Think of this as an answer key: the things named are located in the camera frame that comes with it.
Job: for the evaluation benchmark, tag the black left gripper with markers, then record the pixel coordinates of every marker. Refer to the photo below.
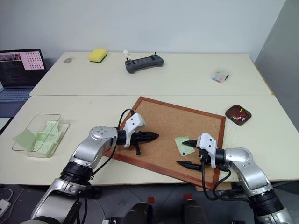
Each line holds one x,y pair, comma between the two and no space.
136,138

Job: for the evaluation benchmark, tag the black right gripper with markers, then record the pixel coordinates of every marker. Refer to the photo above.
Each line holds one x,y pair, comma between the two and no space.
204,156

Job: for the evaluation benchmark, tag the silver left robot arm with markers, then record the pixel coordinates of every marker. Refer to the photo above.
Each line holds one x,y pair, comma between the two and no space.
86,154

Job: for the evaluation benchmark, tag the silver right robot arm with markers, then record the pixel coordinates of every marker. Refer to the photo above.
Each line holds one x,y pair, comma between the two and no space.
245,168

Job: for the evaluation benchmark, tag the green sticky note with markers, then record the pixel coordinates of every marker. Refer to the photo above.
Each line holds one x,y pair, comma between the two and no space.
46,143
181,145
51,127
23,139

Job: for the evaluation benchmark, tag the brown square tray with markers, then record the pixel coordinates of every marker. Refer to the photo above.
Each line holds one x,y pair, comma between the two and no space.
230,112

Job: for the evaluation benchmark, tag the small black box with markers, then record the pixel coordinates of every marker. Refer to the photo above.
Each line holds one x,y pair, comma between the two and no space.
112,221

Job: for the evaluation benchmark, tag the clear plastic box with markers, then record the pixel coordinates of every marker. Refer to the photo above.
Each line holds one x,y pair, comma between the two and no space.
50,149

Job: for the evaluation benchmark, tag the red tab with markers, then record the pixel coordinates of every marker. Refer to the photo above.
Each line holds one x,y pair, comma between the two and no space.
151,200
188,196

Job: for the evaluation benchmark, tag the dark rounded shape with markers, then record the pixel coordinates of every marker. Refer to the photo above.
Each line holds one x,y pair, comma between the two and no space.
194,212
140,213

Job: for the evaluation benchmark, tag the grey handheld remote controller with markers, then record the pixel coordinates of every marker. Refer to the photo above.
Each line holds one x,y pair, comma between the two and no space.
143,64

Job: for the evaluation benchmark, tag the clear plastic bag of pins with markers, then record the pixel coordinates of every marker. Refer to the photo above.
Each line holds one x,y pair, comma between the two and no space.
219,75

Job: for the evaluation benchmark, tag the yellow green sponge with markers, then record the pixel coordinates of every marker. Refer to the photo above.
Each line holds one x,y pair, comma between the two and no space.
97,54

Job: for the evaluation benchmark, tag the grey partition panel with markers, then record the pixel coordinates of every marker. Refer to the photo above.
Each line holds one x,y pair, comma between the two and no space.
280,70

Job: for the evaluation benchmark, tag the open laptop computer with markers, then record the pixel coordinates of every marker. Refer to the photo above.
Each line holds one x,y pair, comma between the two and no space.
16,70

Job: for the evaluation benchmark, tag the white power adapter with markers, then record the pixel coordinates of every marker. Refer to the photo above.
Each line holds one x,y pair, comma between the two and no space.
4,205

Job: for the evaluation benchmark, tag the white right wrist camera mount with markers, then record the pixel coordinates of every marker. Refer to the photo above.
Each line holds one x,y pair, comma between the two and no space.
208,142

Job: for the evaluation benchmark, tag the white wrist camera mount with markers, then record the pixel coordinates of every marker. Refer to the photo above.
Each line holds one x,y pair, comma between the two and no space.
133,123
208,142

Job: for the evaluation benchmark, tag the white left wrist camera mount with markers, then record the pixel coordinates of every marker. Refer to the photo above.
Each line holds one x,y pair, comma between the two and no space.
133,123

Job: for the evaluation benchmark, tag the cork board with brown frame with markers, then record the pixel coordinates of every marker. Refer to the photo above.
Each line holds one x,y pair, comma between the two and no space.
168,121

